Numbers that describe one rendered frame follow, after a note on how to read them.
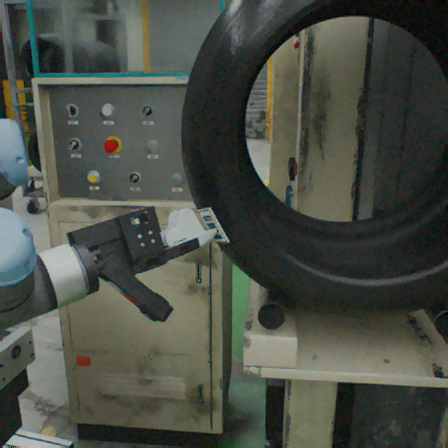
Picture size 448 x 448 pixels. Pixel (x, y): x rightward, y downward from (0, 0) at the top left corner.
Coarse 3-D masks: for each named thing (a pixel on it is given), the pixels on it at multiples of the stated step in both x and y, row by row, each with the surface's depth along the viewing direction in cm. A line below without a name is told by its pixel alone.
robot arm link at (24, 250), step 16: (0, 208) 46; (0, 224) 45; (16, 224) 46; (0, 240) 44; (16, 240) 45; (32, 240) 46; (0, 256) 43; (16, 256) 44; (32, 256) 47; (0, 272) 44; (16, 272) 45; (32, 272) 50; (0, 288) 46; (16, 288) 48; (32, 288) 53; (0, 304) 49; (16, 304) 51
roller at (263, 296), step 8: (264, 288) 82; (264, 296) 79; (272, 296) 79; (264, 304) 77; (272, 304) 76; (280, 304) 77; (264, 312) 76; (272, 312) 76; (280, 312) 76; (264, 320) 76; (272, 320) 76; (280, 320) 76; (272, 328) 77
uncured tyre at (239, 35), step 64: (256, 0) 62; (320, 0) 60; (384, 0) 84; (256, 64) 63; (192, 128) 69; (192, 192) 73; (256, 192) 96; (256, 256) 72; (320, 256) 96; (384, 256) 94
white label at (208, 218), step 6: (198, 210) 73; (204, 210) 72; (210, 210) 71; (204, 216) 73; (210, 216) 71; (204, 222) 74; (210, 222) 72; (216, 222) 71; (210, 228) 74; (216, 228) 72; (216, 234) 73; (222, 234) 72; (216, 240) 74; (222, 240) 73; (228, 240) 72
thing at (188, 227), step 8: (184, 216) 68; (192, 216) 69; (184, 224) 68; (192, 224) 68; (168, 232) 66; (176, 232) 67; (184, 232) 68; (192, 232) 68; (200, 232) 69; (208, 232) 70; (216, 232) 72; (168, 240) 66; (176, 240) 67; (184, 240) 68; (200, 240) 68; (208, 240) 70
